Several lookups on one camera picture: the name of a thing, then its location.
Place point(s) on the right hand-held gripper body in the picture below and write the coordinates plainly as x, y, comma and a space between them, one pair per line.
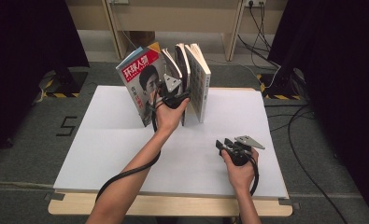
241, 152

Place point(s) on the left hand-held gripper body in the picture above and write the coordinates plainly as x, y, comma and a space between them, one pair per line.
173, 93

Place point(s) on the thick white book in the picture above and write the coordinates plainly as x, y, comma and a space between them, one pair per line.
199, 84

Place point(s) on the purple magazine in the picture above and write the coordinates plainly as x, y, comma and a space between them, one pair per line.
182, 62

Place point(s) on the portrait magazine with red title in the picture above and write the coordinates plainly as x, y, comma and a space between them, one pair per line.
135, 71

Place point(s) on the person's right hand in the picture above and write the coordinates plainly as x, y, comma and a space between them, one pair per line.
241, 177

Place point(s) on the person's left hand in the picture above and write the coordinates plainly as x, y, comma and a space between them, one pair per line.
166, 118

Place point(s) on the beige wooden desk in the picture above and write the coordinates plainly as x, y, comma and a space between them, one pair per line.
173, 15

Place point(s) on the black stand base, striped tape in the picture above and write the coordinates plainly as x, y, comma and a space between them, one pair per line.
68, 81
281, 84

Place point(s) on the white table board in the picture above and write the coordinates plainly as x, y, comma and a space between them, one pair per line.
110, 155

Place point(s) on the black curtain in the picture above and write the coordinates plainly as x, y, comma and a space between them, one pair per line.
23, 62
344, 77

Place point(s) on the white wall socket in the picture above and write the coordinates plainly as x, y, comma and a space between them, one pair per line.
255, 2

